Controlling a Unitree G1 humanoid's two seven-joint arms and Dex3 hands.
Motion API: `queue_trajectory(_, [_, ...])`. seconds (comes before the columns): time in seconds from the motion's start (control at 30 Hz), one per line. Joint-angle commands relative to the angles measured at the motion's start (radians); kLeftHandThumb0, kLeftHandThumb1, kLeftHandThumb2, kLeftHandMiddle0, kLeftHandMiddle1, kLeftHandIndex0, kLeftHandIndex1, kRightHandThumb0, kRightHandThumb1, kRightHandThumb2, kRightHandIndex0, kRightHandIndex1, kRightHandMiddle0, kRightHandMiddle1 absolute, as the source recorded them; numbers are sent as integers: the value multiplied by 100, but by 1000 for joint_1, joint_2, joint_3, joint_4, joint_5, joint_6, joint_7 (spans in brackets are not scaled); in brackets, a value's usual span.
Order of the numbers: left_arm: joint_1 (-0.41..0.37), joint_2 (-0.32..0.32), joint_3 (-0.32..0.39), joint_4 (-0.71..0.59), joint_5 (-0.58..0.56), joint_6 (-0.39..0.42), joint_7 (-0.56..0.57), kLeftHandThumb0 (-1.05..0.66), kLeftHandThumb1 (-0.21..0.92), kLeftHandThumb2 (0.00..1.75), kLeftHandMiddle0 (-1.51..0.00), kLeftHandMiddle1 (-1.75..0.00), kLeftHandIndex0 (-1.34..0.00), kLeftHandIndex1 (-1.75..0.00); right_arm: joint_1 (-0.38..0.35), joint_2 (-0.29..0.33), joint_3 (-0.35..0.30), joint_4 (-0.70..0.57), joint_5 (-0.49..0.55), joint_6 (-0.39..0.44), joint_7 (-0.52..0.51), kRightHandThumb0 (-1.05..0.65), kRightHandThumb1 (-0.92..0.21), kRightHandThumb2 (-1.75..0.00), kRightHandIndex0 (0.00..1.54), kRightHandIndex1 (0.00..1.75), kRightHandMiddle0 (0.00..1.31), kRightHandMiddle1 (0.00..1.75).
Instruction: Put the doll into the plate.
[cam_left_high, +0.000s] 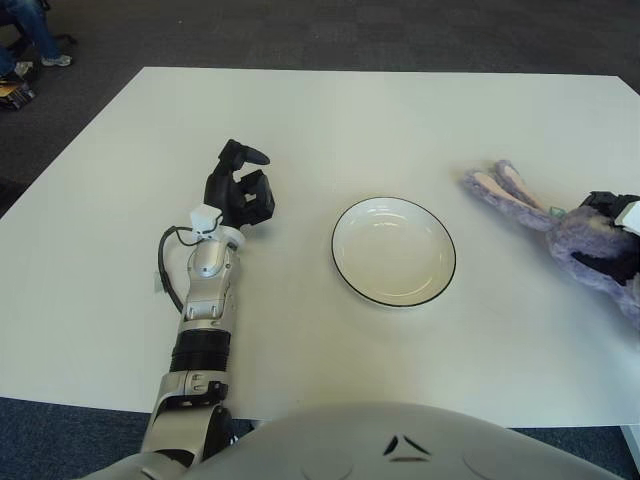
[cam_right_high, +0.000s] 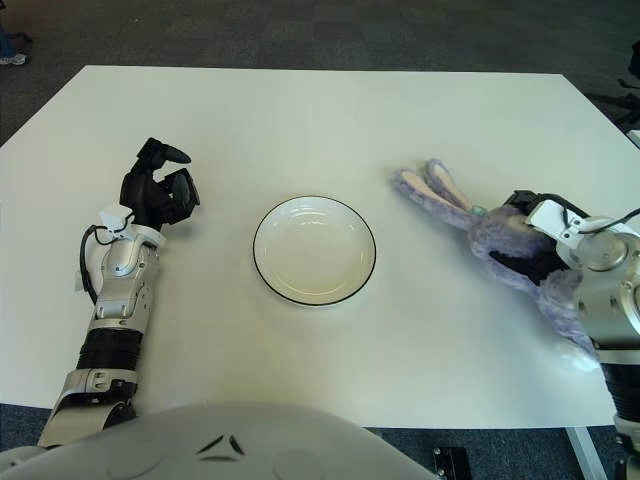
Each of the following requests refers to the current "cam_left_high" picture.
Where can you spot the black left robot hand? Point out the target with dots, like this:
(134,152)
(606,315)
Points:
(220,192)

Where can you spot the white sneaker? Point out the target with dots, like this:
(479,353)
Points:
(57,61)

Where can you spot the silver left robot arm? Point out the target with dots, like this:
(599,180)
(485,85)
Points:
(207,280)

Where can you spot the white plate with black rim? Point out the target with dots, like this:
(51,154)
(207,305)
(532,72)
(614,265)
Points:
(392,255)

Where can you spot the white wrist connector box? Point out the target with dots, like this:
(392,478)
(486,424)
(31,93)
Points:
(631,215)
(204,217)

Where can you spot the white table leg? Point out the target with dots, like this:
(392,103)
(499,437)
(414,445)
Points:
(632,435)

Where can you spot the purple plush bunny doll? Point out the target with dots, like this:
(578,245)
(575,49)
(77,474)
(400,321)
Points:
(585,235)

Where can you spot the grey robot torso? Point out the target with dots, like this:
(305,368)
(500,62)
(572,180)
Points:
(350,445)

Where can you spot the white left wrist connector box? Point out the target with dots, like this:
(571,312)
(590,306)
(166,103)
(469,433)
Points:
(204,217)

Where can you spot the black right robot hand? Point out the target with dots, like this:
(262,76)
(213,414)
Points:
(602,202)

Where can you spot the white right wrist connector box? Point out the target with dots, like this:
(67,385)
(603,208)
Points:
(631,215)

